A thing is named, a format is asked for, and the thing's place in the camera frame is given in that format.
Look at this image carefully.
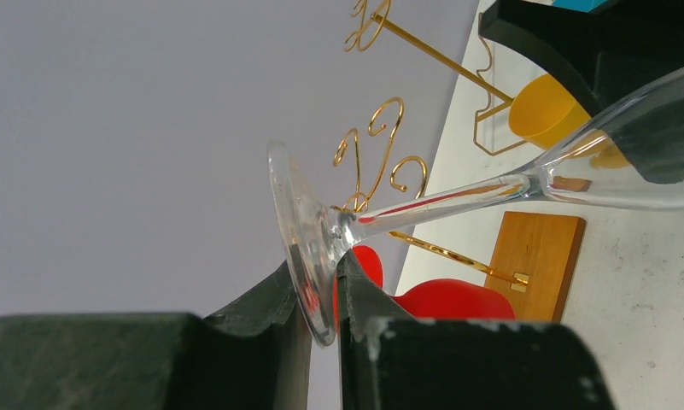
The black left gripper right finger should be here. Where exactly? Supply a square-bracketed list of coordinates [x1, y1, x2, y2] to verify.
[336, 252, 615, 409]

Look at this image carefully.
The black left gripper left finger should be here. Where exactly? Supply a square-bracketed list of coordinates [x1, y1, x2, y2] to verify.
[0, 266, 311, 409]

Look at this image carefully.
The blue plastic goblet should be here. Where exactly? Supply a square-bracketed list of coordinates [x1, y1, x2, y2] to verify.
[552, 0, 606, 13]

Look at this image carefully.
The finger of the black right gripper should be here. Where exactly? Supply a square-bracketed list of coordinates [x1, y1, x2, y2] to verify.
[478, 1, 684, 185]

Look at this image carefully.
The gold spiral rack wooden base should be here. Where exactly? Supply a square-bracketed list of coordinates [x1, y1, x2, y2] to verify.
[333, 127, 587, 322]

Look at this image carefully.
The gold rectangular wire glass rack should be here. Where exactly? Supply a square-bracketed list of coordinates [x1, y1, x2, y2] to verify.
[344, 0, 527, 156]

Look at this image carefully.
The orange plastic goblet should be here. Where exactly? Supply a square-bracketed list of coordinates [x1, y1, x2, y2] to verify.
[508, 74, 630, 169]

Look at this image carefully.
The clear champagne flute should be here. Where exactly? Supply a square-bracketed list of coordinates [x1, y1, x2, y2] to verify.
[267, 68, 684, 347]

